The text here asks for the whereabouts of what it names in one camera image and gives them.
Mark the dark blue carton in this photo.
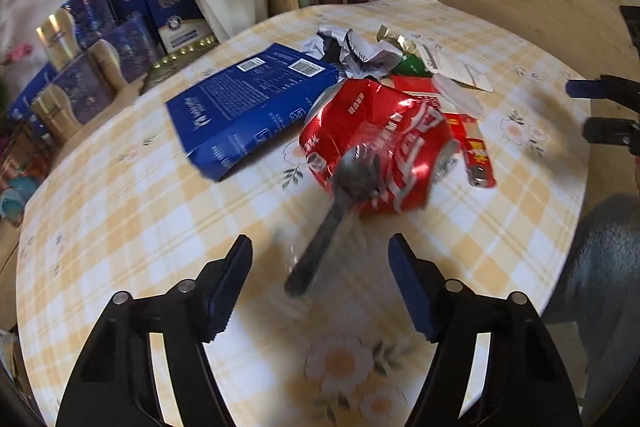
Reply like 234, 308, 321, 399
165, 43, 341, 182

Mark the pink blossom flower arrangement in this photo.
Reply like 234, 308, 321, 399
0, 0, 36, 68

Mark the blue gold gift box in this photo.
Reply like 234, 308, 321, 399
102, 12, 166, 82
35, 0, 118, 70
30, 39, 128, 142

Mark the black metal spoon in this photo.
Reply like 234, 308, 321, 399
284, 146, 386, 298

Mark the blue white printed box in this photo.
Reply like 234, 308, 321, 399
142, 0, 211, 52

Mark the white plastic wrapper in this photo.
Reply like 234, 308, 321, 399
431, 74, 485, 116

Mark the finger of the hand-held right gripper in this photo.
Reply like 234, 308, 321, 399
582, 117, 640, 146
566, 74, 640, 100

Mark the person's leg in jeans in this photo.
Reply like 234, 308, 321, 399
542, 192, 640, 427

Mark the crumpled white black paper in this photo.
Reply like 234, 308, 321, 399
302, 27, 401, 80

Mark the red cardboard box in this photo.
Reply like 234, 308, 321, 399
390, 74, 446, 108

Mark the dark blue box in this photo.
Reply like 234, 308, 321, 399
110, 0, 151, 28

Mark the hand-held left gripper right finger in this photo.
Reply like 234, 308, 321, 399
387, 233, 583, 427

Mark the crushed red soda can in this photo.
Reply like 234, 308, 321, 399
299, 78, 462, 219

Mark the gold ornate tray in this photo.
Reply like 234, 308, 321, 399
145, 34, 221, 80

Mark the green gold wrapper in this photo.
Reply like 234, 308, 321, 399
376, 24, 428, 78

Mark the blue milk case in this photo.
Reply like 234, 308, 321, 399
7, 62, 58, 122

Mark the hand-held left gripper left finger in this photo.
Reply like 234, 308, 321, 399
55, 234, 253, 427

